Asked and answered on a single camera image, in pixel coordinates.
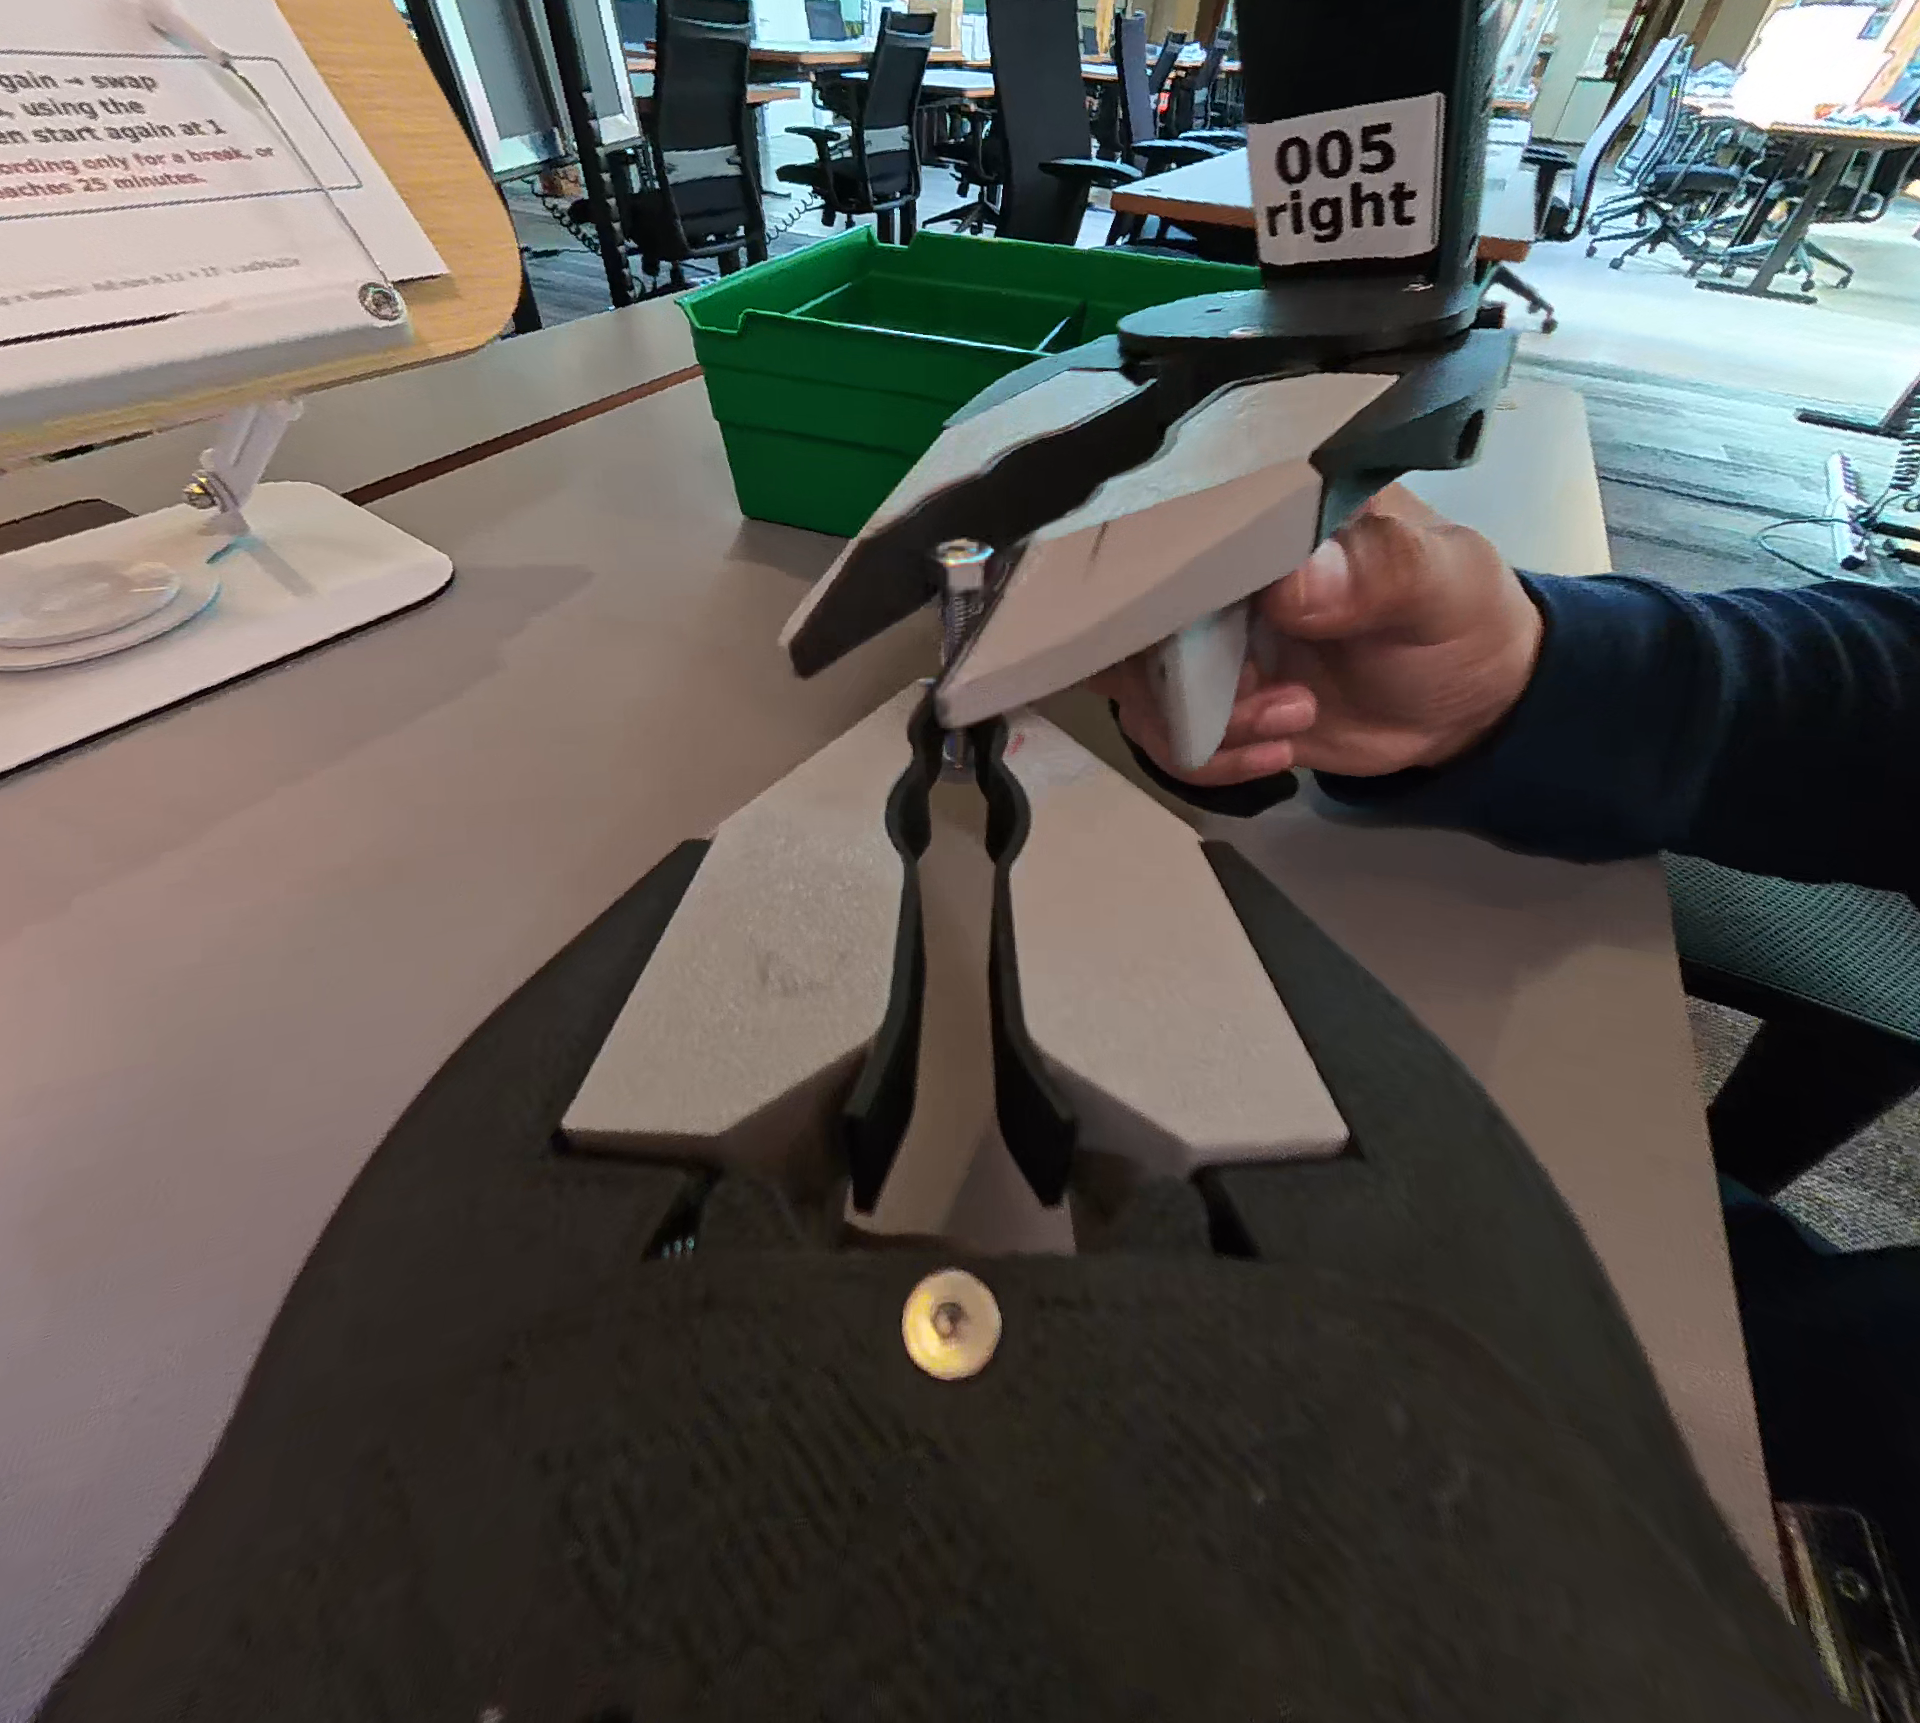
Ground green plastic bin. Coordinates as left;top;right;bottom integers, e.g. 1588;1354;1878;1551
674;227;1264;545

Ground silver bolt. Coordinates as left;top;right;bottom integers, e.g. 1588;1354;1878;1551
936;576;993;768

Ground person's right hand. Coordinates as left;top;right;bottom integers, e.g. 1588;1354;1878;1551
1106;503;1549;789

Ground black office chair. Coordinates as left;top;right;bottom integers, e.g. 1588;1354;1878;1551
918;0;1145;251
623;0;772;293
776;10;942;241

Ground person's leg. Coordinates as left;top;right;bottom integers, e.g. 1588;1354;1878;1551
1712;1176;1920;1508

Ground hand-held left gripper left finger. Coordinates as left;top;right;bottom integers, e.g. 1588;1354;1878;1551
556;684;943;1214

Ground wooden top office desk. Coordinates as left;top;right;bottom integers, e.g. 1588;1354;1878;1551
1106;144;1257;257

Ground printed instruction sheet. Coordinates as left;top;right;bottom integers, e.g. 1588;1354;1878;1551
0;0;452;349

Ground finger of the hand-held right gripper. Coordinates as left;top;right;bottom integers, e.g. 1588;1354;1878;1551
780;354;1192;686
932;368;1406;729

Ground person's right forearm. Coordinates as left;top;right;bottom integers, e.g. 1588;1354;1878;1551
1312;568;1920;889

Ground dark mesh chair seat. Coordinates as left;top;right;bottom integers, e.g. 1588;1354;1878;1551
1663;853;1920;1057

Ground grey mesh office chair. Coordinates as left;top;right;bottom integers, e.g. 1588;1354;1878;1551
1536;36;1692;249

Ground wooden document stand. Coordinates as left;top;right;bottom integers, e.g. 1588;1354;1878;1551
0;0;527;780

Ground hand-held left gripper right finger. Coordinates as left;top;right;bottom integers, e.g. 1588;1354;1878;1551
975;714;1351;1209

